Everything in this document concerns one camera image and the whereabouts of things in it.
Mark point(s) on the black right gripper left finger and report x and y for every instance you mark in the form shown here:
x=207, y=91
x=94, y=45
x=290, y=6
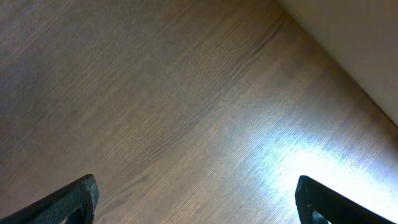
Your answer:
x=73, y=203

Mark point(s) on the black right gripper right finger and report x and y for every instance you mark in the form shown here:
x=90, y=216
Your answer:
x=316, y=203

